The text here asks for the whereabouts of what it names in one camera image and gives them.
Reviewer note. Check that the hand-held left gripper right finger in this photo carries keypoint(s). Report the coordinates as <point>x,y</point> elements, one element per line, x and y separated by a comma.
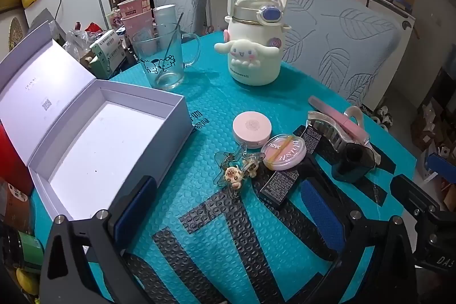
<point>322,218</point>

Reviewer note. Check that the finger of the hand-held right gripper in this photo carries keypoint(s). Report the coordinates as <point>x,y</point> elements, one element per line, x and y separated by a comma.
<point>443,165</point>
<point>415,193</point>

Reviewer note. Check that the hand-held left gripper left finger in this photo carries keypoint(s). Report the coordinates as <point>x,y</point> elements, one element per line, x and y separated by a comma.
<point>137,208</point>

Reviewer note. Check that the black lipstick box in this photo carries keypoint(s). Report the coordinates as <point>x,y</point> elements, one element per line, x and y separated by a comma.
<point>278,187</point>

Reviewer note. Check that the small dark translucent case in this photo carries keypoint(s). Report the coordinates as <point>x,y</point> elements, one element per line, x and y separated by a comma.
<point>352,163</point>

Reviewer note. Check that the pink blush compact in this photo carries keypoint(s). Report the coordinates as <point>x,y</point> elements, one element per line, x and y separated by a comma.
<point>281,153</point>

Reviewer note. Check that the white gift box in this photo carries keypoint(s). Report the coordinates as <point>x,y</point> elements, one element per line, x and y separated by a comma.
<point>99,136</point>

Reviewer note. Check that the beige hair claw clip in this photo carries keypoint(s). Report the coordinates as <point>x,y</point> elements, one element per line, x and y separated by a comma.
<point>333,133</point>

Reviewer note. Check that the pink cosmetic tube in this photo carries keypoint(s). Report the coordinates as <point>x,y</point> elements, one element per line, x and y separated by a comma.
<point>354,131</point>

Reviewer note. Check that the clear star charm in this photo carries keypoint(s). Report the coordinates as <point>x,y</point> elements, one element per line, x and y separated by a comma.
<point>231,175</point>
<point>252,163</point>

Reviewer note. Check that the pink round compact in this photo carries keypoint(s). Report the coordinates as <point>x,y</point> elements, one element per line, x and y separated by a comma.
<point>251,127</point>

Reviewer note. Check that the teal bubble mat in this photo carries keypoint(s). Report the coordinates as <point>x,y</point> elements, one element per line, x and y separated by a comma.
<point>199,215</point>

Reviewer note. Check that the row of house slippers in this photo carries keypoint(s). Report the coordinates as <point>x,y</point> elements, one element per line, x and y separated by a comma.
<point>382,117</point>

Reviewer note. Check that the red canister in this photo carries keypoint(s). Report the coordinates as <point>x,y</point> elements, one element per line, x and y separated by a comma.
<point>12,161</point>

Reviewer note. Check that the cartoon print glass mug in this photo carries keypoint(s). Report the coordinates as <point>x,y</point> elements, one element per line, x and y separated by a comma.
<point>160,56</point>

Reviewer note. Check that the green white carton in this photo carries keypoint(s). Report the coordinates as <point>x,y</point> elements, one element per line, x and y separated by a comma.
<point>107,56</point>

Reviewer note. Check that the white cartoon water bottle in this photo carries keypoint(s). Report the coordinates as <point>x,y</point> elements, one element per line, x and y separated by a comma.
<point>249,72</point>

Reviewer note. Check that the large leaf pattern chair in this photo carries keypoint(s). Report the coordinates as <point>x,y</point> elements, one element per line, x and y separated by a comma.
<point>342,37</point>

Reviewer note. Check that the metal stirring spoon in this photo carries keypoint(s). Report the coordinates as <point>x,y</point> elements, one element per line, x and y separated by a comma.
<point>173,36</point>

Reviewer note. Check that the clear plastic bag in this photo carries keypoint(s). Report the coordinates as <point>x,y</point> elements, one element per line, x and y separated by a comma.
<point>76,40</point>

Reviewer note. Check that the pink paper cup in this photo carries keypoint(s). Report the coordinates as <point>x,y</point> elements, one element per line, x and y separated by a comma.
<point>139,27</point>
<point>134,5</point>

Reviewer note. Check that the white frosted tumbler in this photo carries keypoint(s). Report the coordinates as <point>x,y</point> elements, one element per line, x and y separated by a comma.
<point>164,14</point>

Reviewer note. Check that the woven round trivet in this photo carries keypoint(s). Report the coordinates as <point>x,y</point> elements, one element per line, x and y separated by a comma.
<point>16,33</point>

